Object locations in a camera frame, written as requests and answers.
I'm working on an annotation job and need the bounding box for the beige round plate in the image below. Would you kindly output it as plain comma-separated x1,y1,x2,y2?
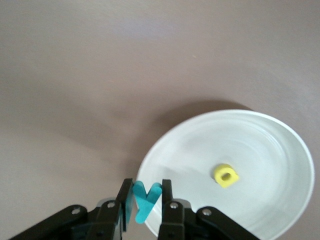
136,108,316,240

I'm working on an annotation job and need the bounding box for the teal foam letter y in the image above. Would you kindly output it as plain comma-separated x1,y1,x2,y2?
124,181,164,226

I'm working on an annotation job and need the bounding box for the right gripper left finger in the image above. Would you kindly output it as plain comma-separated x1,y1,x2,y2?
9,177,134,240

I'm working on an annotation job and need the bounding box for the yellow foam letter a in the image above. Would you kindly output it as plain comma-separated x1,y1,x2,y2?
212,163,241,190

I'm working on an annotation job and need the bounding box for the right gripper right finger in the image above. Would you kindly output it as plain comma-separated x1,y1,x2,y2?
157,178,259,240

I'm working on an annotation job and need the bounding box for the brown table cover sheet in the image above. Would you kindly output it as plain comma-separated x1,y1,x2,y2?
0,0,320,240

